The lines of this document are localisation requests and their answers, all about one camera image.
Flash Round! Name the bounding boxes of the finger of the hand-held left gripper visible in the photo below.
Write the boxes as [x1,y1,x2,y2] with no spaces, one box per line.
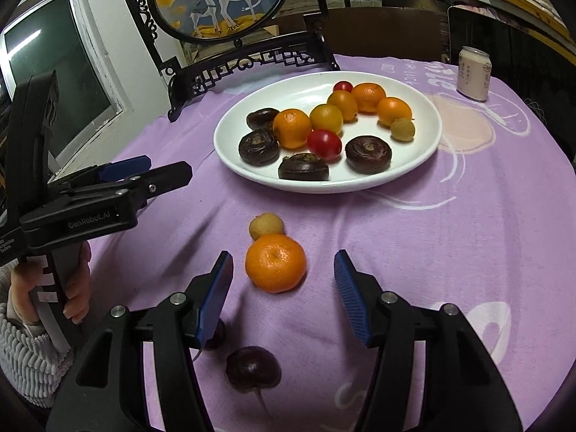
[47,155,152,190]
[67,161,194,210]

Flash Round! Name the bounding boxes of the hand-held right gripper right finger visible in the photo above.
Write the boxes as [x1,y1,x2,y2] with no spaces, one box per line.
[333,249,525,432]

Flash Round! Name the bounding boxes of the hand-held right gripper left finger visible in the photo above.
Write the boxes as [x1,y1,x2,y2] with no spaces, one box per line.
[45,251,235,432]

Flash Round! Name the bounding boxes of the orange tangerine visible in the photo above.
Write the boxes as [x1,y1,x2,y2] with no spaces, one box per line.
[245,233,307,294]
[350,82,387,114]

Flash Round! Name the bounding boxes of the tan longan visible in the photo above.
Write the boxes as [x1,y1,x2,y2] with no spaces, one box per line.
[390,117,415,141]
[249,213,285,240]

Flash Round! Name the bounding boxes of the white plate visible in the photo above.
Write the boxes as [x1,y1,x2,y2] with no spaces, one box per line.
[213,71,444,195]

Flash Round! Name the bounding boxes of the tangerine with stem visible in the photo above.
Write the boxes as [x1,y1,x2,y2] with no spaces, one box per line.
[273,108,313,149]

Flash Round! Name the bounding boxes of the yellow kumquat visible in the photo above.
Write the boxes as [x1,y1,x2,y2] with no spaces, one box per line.
[309,104,344,136]

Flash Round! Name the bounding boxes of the orange kumquat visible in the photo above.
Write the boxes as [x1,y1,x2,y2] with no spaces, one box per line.
[327,90,359,121]
[377,97,413,127]

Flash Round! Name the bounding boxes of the person's left hand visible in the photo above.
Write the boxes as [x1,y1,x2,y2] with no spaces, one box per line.
[9,242,93,325]

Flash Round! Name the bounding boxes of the purple tablecloth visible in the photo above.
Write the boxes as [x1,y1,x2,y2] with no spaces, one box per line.
[54,54,576,432]

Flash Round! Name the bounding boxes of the round deer screen black stand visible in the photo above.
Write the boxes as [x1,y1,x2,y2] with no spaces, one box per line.
[118,0,339,122]

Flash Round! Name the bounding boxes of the pale drink can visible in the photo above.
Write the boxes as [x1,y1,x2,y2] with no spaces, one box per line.
[456,46,492,102]

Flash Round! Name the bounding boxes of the black panel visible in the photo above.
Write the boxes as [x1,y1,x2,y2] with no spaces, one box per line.
[447,5,576,100]

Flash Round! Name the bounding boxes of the window with white frame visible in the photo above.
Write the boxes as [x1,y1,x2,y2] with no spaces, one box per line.
[0,0,124,172]

